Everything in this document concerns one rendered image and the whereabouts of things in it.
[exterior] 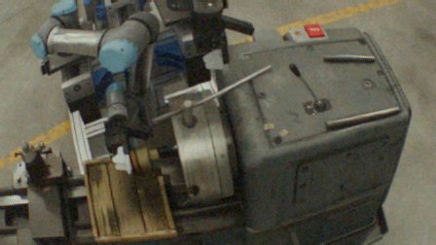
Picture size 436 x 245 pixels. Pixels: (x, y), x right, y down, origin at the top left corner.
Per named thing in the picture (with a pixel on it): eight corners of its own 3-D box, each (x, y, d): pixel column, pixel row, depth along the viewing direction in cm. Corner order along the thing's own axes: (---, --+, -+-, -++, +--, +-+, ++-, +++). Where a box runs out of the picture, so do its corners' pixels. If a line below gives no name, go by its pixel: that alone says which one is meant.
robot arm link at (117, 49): (51, 35, 192) (156, 46, 171) (30, 60, 184) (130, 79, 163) (45, 15, 184) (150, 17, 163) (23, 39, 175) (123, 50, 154)
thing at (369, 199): (341, 204, 278) (362, 92, 212) (357, 269, 247) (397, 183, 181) (232, 236, 274) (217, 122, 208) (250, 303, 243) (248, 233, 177)
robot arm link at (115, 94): (127, 94, 197) (124, 78, 191) (129, 119, 190) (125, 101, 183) (107, 100, 196) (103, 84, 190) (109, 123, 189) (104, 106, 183)
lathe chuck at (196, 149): (201, 126, 196) (195, 69, 169) (223, 212, 180) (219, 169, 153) (174, 132, 195) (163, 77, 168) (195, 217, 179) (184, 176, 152)
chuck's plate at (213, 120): (212, 123, 196) (206, 67, 169) (234, 210, 180) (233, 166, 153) (201, 126, 196) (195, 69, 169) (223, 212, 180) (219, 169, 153)
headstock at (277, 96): (362, 92, 212) (366, 22, 182) (397, 183, 181) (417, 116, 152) (219, 122, 208) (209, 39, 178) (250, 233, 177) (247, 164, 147)
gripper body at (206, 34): (193, 44, 156) (188, 8, 149) (225, 38, 157) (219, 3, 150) (198, 56, 150) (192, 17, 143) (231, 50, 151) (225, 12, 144)
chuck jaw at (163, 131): (186, 137, 176) (178, 96, 172) (187, 141, 171) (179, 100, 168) (150, 144, 175) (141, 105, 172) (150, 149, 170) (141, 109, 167)
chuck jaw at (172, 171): (189, 152, 170) (198, 183, 162) (192, 163, 173) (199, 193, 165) (152, 158, 169) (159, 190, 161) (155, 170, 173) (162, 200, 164)
